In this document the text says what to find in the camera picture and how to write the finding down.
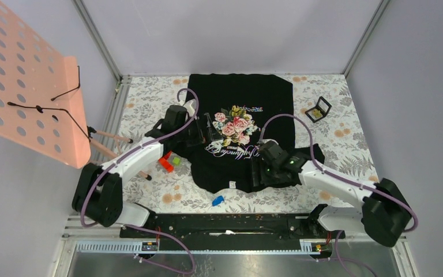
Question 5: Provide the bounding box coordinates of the blue clip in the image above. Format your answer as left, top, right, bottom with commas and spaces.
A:
211, 196, 224, 207

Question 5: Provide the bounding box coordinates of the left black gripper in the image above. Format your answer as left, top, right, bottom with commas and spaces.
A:
176, 113, 222, 147

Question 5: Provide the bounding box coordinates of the black brooch box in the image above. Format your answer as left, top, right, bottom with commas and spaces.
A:
305, 96, 332, 123

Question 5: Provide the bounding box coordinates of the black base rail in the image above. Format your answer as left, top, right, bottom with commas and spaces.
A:
119, 212, 347, 252

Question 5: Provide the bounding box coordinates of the green cube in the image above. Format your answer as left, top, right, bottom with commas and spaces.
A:
172, 157, 181, 166

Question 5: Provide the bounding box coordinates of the grey cable duct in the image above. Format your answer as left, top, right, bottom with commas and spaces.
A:
75, 239, 323, 255

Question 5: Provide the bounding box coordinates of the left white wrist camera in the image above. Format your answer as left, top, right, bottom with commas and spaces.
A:
183, 99, 198, 117

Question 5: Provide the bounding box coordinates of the pink perforated music stand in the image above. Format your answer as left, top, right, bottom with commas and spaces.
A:
0, 1, 119, 169

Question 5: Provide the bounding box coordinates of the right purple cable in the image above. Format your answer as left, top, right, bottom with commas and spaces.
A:
258, 113, 419, 277

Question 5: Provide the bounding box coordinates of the floral table mat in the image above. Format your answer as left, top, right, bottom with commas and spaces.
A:
116, 74, 379, 214

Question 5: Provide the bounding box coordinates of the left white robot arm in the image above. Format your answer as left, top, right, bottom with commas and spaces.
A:
72, 100, 203, 237

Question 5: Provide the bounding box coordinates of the orange red block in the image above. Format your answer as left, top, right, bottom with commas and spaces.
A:
158, 151, 174, 173

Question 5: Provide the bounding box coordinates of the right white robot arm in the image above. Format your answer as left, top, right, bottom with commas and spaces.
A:
251, 140, 412, 248

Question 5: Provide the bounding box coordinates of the black floral t-shirt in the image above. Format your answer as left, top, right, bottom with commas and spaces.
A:
168, 73, 326, 194

